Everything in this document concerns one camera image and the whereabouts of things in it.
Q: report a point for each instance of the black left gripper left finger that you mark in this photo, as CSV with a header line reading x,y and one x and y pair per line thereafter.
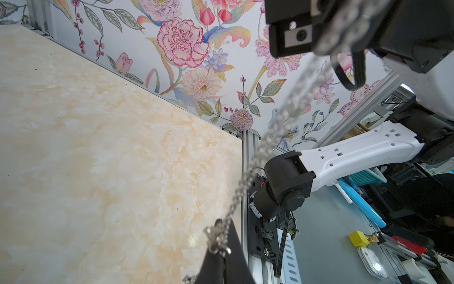
x,y
213,266

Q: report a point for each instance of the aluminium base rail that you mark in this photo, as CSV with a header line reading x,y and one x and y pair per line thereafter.
x,y
278,165

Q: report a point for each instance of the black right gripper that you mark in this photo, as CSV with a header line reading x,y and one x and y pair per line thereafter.
x,y
419,33

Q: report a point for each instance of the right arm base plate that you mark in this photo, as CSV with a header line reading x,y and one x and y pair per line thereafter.
x,y
270,208

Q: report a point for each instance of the blue plastic tube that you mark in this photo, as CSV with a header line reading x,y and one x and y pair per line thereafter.
x,y
362,204

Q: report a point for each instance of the red handled tool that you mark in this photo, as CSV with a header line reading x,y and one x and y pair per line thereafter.
x,y
415,248

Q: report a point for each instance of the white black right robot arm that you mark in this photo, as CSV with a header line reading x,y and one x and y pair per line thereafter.
x,y
421,130

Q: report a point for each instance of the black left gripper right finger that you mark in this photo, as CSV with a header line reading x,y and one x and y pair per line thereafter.
x,y
236,267

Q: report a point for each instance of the yellow connector block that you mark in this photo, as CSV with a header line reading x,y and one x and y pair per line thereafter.
x,y
359,239

